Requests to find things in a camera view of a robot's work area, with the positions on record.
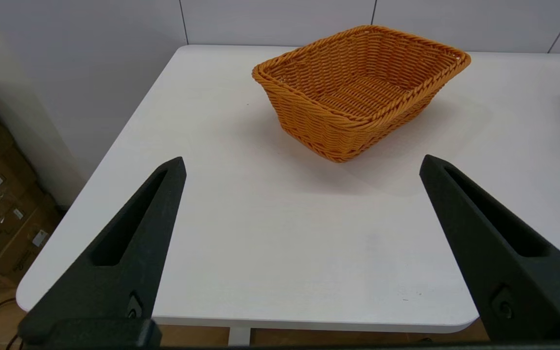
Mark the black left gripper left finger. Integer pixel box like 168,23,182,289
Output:
17,157,187,342

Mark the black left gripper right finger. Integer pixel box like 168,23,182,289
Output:
420,155,560,342

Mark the orange woven basket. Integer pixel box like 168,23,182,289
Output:
252,25,472,163

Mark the white table leg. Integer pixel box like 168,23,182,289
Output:
228,327,252,347

